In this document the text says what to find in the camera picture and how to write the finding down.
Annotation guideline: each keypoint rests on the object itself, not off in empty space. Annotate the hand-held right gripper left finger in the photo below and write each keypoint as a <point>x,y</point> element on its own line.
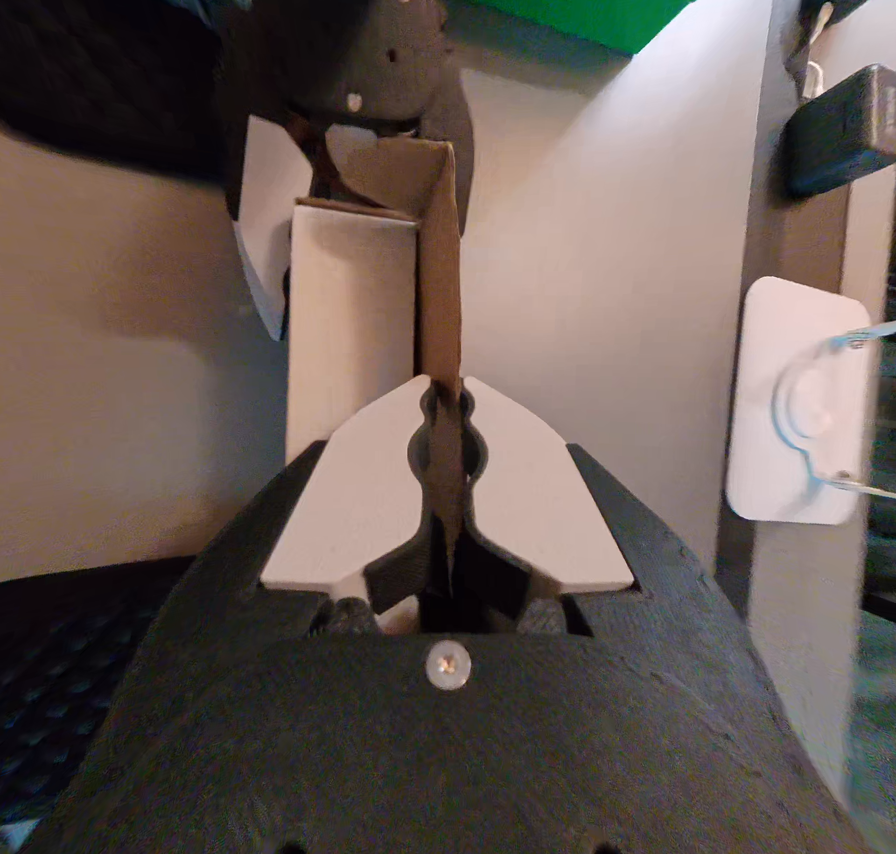
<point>350,504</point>

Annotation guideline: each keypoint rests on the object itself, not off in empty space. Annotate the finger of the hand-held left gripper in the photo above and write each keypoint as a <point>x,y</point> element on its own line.
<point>262,217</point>
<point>462,147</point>

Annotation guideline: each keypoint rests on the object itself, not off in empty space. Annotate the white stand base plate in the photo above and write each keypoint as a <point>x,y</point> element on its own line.
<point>770,350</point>

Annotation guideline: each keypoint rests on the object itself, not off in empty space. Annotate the green plastic bin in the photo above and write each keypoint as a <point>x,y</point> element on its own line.
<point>581,0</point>

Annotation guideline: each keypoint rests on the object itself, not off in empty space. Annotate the white cardboard box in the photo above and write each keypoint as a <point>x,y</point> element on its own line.
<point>350,308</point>

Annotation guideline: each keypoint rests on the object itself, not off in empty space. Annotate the black cube block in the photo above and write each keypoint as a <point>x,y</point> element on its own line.
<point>833,133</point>

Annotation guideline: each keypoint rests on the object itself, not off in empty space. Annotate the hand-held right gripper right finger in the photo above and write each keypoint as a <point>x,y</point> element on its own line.
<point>546,511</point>

